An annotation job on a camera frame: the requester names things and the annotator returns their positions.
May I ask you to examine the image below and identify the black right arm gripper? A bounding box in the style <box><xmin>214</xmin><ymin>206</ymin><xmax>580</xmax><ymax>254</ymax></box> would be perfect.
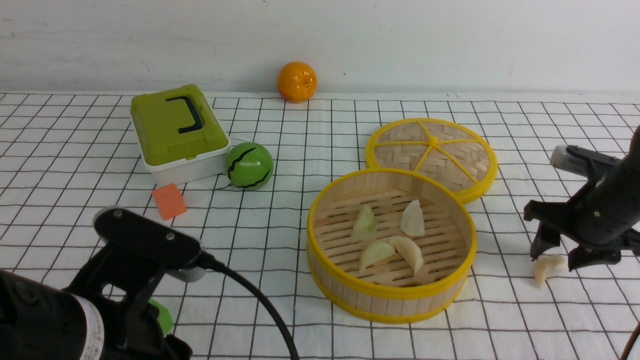
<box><xmin>524</xmin><ymin>172</ymin><xmax>639</xmax><ymax>272</ymax></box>

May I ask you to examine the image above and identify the white dumpling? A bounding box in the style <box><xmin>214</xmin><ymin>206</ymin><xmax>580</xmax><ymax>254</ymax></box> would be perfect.
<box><xmin>532</xmin><ymin>254</ymin><xmax>566</xmax><ymax>289</ymax></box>
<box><xmin>387</xmin><ymin>235</ymin><xmax>425</xmax><ymax>276</ymax></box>
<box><xmin>400</xmin><ymin>199</ymin><xmax>426</xmax><ymax>237</ymax></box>

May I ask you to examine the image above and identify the bamboo steamer tray yellow rim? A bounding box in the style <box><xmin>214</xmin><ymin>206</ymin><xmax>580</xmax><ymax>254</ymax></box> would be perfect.
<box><xmin>306</xmin><ymin>168</ymin><xmax>478</xmax><ymax>324</ymax></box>

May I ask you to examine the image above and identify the greenish dumpling bottom edge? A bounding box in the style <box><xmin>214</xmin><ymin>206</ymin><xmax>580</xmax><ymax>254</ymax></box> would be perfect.
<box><xmin>358</xmin><ymin>241</ymin><xmax>396</xmax><ymax>273</ymax></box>

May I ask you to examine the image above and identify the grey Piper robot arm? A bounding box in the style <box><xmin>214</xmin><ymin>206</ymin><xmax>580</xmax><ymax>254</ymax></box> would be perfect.
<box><xmin>0</xmin><ymin>244</ymin><xmax>194</xmax><ymax>360</ymax></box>

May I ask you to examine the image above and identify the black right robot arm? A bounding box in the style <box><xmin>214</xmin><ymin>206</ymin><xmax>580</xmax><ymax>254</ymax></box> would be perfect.
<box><xmin>523</xmin><ymin>130</ymin><xmax>640</xmax><ymax>271</ymax></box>

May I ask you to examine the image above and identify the woven bamboo steamer lid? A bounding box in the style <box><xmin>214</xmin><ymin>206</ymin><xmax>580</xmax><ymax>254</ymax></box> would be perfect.
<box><xmin>365</xmin><ymin>117</ymin><xmax>499</xmax><ymax>204</ymax></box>

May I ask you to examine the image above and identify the orange fruit toy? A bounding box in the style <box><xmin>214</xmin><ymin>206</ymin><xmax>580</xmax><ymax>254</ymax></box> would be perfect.
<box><xmin>276</xmin><ymin>61</ymin><xmax>318</xmax><ymax>103</ymax></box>

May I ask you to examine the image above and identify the green watermelon ball toy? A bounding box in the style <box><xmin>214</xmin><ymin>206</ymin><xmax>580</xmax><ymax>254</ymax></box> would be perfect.
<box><xmin>225</xmin><ymin>142</ymin><xmax>275</xmax><ymax>191</ymax></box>

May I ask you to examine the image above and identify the orange foam cube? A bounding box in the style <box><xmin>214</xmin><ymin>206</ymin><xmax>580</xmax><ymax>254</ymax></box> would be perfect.
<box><xmin>151</xmin><ymin>183</ymin><xmax>187</xmax><ymax>221</ymax></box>

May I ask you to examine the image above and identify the green lid white box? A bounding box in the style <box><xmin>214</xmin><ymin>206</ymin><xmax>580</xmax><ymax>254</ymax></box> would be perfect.
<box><xmin>129</xmin><ymin>84</ymin><xmax>232</xmax><ymax>188</ymax></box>

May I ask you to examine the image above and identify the green foam cube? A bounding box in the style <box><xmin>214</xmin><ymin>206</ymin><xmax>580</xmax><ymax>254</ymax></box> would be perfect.
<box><xmin>149</xmin><ymin>299</ymin><xmax>175</xmax><ymax>337</ymax></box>

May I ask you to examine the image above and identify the black cable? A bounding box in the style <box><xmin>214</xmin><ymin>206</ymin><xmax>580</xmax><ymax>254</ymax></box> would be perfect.
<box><xmin>199</xmin><ymin>251</ymin><xmax>301</xmax><ymax>360</ymax></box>

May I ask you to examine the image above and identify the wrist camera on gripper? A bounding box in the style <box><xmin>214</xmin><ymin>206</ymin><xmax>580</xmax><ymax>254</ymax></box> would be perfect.
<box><xmin>93</xmin><ymin>206</ymin><xmax>206</xmax><ymax>283</ymax></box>

